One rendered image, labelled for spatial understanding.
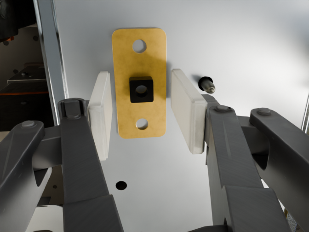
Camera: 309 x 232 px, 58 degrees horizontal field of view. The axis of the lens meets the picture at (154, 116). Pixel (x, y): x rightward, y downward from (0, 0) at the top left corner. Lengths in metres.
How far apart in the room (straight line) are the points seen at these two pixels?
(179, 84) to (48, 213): 0.17
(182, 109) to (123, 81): 0.06
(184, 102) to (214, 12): 0.08
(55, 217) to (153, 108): 0.14
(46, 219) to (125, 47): 0.17
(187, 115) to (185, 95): 0.01
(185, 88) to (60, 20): 0.10
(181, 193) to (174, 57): 0.12
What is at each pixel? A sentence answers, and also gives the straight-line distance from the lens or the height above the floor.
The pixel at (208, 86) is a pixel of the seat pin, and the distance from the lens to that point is 0.20.
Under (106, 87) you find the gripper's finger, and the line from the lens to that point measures 0.17.
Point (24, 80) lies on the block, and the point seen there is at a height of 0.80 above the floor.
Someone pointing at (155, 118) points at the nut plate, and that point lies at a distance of 0.22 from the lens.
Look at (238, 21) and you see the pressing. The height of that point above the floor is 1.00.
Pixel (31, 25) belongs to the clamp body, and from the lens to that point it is 0.40.
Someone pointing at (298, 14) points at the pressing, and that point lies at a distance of 0.24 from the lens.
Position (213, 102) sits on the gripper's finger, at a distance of 0.16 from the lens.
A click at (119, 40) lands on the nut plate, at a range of 0.20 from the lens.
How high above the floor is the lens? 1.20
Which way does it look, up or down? 66 degrees down
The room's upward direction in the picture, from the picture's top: 165 degrees clockwise
